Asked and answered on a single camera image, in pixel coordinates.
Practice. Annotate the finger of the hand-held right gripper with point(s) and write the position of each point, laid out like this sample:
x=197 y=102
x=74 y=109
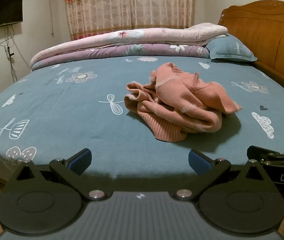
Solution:
x=262 y=153

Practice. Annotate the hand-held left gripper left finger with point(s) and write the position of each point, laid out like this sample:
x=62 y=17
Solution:
x=82 y=158

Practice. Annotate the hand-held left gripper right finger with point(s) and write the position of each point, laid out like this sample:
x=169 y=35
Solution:
x=199 y=162

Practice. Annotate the pink striped knit sweater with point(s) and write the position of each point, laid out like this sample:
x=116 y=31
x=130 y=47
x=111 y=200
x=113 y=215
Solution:
x=182 y=105

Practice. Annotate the blue printed bed sheet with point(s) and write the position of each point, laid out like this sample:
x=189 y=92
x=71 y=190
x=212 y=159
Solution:
x=82 y=120

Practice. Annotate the blue printed pillow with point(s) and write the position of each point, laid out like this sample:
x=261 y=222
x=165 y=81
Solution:
x=229 y=48

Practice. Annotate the wooden headboard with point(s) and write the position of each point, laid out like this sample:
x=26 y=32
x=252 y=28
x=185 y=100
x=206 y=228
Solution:
x=269 y=30

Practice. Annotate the pink floral folded quilt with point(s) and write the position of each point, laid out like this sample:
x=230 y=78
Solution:
x=132 y=36

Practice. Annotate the patterned window curtain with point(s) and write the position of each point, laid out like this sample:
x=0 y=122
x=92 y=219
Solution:
x=132 y=5

